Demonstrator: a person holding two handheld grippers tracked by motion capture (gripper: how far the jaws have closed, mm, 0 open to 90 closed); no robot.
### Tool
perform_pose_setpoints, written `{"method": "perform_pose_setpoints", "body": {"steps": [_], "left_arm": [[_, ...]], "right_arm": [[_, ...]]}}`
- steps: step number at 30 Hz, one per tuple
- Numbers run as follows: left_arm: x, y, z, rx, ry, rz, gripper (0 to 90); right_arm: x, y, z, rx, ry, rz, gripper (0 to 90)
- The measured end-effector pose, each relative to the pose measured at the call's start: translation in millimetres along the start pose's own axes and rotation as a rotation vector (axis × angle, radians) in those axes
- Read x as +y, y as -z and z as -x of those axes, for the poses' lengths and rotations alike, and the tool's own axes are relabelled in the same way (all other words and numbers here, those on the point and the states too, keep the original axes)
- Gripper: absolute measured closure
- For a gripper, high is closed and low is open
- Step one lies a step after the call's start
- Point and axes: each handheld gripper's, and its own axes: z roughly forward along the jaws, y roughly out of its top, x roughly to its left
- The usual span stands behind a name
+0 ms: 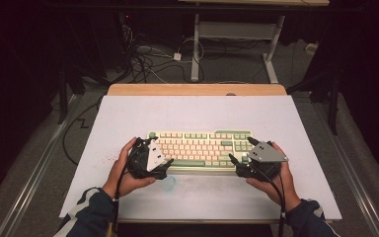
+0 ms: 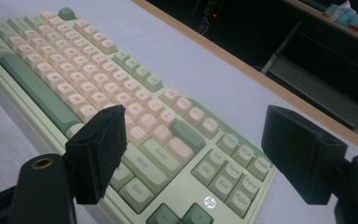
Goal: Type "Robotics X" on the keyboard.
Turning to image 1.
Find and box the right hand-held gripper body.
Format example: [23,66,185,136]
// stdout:
[236,140,290,183]

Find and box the person's left hand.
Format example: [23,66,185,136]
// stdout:
[102,136,157,199]

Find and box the right hand-held gripper cable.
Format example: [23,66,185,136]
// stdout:
[249,163,288,237]

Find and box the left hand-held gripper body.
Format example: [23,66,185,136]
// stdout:
[126,136,170,181]

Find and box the green and cream keyboard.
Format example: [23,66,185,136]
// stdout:
[146,128,256,176]

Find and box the white board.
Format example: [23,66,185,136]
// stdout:
[58,95,343,221]

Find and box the hand-held gripper cable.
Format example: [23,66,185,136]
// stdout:
[112,144,143,237]
[249,163,288,237]

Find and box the white metal desk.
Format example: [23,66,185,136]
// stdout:
[177,0,330,84]

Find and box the left hand-held gripper cable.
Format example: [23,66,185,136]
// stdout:
[112,144,143,237]

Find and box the black floor cable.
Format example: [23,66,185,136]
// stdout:
[61,94,104,166]

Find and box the dark metal stand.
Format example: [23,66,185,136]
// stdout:
[56,62,87,125]
[287,62,341,136]

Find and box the metal floor rail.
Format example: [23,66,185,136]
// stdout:
[0,93,82,237]
[310,97,379,237]

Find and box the wooden table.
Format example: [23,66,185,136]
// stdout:
[98,83,335,237]

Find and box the person's right hand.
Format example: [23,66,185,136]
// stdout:
[246,141,302,213]

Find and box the tangle of floor cables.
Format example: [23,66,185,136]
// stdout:
[119,19,206,85]

